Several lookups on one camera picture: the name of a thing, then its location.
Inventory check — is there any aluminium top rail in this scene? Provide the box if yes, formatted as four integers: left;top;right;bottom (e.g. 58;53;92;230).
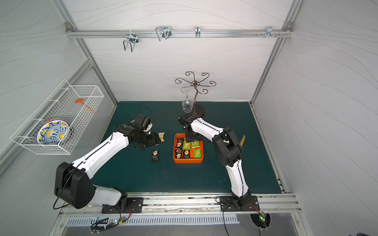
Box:
66;28;294;39

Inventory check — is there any orange storage box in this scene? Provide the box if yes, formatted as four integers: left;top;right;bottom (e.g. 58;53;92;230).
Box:
173;133;204;164

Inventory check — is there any cream cookie packet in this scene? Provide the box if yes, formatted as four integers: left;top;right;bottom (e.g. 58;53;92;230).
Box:
158;132;165;142

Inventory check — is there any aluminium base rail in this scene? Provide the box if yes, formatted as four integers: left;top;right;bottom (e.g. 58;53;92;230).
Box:
58;192;302;217

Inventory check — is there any colourful patterned plate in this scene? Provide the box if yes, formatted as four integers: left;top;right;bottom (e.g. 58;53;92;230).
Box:
36;119;71;145

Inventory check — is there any green cookie packet left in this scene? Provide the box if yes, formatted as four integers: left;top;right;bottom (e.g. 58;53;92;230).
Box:
183;140;192;150

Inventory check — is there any white vent grille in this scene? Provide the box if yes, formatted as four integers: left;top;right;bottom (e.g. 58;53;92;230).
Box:
66;214;240;227

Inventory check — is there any metal hook small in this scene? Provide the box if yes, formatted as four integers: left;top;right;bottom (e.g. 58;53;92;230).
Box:
195;26;201;38

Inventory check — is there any metal hook middle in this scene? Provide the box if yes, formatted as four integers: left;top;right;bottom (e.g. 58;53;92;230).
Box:
155;26;172;41

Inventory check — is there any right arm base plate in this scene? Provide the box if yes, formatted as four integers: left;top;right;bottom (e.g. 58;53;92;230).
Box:
216;195;260;212

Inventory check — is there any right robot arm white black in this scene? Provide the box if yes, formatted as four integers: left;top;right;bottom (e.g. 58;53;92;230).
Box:
178;114;251;207

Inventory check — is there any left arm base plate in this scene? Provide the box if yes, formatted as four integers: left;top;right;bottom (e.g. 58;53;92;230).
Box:
101;197;144;214

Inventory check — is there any metal hook right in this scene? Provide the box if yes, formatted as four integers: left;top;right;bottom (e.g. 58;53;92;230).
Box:
256;27;283;38

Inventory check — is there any cable bundle with board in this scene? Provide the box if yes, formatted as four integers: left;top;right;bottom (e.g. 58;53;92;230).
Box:
90;203;132;234

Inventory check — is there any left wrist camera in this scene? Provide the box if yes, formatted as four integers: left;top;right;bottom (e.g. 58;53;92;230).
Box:
133;114;153;132

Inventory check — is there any orange spatula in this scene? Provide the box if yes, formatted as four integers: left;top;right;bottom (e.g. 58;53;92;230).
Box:
75;99;96;114

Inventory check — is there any metal hook left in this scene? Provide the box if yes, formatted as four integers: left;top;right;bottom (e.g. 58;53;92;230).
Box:
123;31;139;52

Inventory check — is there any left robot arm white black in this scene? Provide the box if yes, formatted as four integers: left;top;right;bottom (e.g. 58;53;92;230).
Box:
54;124;161;212

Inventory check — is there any green cookie packet right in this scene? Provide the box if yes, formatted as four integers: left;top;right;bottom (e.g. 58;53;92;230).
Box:
191;141;201;149

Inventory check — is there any metal glass holder stand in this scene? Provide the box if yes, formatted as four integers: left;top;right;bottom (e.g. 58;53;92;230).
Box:
175;71;217;114

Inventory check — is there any black cookie packet in box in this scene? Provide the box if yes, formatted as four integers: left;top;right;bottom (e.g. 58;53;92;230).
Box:
175;149;183;159

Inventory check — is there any black cookie packet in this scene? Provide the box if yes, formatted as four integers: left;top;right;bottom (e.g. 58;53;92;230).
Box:
175;149;183;159
151;150;159;163
175;137;185;149

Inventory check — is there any clear wine glass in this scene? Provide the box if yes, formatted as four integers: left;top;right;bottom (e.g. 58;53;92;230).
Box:
181;87;193;114

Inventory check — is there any round floor port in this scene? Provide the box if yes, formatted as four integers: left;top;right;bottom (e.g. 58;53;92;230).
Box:
251;212;271;229

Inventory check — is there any white wire basket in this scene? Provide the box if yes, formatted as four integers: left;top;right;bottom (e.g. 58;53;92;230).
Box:
10;80;104;155

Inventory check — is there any green cookie packet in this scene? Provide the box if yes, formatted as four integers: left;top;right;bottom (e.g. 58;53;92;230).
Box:
191;141;201;149
183;140;192;150

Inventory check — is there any golden knife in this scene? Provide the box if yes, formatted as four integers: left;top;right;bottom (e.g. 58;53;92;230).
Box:
240;135;246;146

